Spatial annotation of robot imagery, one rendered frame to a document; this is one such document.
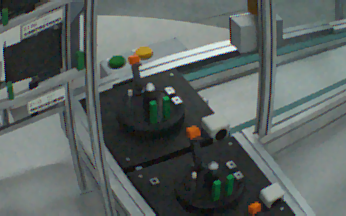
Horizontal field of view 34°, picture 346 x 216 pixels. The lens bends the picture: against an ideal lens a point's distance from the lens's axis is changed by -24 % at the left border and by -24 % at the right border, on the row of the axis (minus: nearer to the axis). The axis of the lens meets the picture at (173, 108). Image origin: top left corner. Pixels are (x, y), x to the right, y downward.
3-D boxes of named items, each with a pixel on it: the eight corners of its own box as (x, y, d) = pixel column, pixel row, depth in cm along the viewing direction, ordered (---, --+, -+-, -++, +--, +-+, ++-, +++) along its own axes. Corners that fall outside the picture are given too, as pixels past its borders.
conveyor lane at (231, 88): (85, 136, 161) (81, 104, 155) (334, 53, 191) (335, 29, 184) (137, 214, 142) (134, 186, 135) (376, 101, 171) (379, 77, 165)
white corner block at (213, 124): (200, 132, 149) (200, 117, 146) (219, 125, 151) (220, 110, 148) (211, 146, 146) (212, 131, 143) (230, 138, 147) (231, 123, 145)
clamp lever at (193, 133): (191, 165, 135) (184, 128, 132) (200, 161, 136) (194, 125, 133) (200, 170, 132) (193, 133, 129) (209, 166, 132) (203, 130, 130)
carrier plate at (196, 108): (81, 107, 156) (80, 99, 154) (175, 74, 164) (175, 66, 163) (124, 175, 139) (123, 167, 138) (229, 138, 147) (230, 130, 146)
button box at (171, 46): (99, 80, 171) (99, 60, 167) (176, 54, 178) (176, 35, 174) (110, 96, 166) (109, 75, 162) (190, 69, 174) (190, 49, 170)
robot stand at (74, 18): (48, 53, 189) (48, 2, 177) (87, 56, 186) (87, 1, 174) (31, 82, 179) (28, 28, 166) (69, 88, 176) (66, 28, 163)
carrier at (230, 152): (127, 179, 138) (122, 133, 130) (233, 142, 146) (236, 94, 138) (183, 249, 122) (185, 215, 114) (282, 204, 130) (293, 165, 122)
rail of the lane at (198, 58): (61, 127, 164) (56, 93, 157) (324, 43, 195) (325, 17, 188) (68, 140, 160) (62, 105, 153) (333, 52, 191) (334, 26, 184)
